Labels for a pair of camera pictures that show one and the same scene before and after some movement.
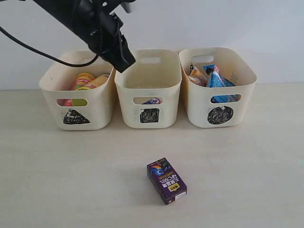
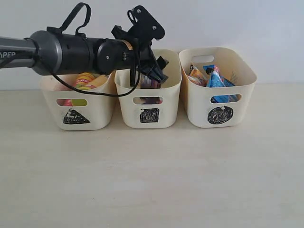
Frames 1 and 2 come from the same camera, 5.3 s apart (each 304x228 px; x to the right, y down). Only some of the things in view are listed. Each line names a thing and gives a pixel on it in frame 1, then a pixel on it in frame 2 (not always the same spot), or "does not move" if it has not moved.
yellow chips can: (99, 80) does not move
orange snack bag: (197, 77) does not move
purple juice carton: (166, 180) to (147, 83)
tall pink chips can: (80, 83) does not move
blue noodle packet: (214, 80) does not move
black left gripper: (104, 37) to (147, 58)
